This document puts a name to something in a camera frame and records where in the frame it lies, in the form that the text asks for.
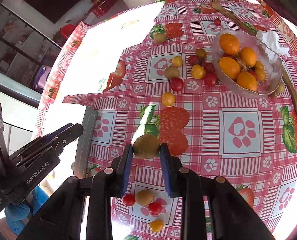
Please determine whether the orange kumquat in bowl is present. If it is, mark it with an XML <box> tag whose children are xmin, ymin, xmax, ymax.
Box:
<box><xmin>219</xmin><ymin>33</ymin><xmax>240</xmax><ymax>55</ymax></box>

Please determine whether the purple plastic stool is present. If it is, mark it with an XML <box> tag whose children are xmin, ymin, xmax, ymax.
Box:
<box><xmin>33</xmin><ymin>65</ymin><xmax>52</xmax><ymax>94</ymax></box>

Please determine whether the glass fruit bowl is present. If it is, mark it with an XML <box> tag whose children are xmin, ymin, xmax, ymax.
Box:
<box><xmin>212</xmin><ymin>29</ymin><xmax>279</xmax><ymax>99</ymax></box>

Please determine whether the crumpled white tissue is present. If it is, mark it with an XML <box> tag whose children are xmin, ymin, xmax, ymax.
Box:
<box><xmin>256</xmin><ymin>30</ymin><xmax>291</xmax><ymax>57</ymax></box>

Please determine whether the green-brown round fruit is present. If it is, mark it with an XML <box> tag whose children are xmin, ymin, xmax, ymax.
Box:
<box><xmin>132</xmin><ymin>134</ymin><xmax>160</xmax><ymax>159</ymax></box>

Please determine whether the yellow cherry tomato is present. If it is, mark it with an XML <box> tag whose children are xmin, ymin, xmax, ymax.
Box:
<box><xmin>161</xmin><ymin>92</ymin><xmax>175</xmax><ymax>107</ymax></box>

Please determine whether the pink strawberry tablecloth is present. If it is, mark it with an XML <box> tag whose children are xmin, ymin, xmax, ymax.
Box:
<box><xmin>35</xmin><ymin>0</ymin><xmax>297</xmax><ymax>239</ymax></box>

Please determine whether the red cherry tomato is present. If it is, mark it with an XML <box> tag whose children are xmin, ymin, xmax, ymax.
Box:
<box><xmin>122</xmin><ymin>193</ymin><xmax>136</xmax><ymax>207</ymax></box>

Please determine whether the green-brown fruit on paw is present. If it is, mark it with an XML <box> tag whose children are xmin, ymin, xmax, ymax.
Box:
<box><xmin>135</xmin><ymin>189</ymin><xmax>154</xmax><ymax>207</ymax></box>

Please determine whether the white rectangular tray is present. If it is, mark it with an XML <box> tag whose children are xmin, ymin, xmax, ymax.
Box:
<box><xmin>73</xmin><ymin>106</ymin><xmax>98</xmax><ymax>179</ymax></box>

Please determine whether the blue gloved hand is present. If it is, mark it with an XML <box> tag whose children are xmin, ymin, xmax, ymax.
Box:
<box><xmin>4</xmin><ymin>186</ymin><xmax>49</xmax><ymax>235</ymax></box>

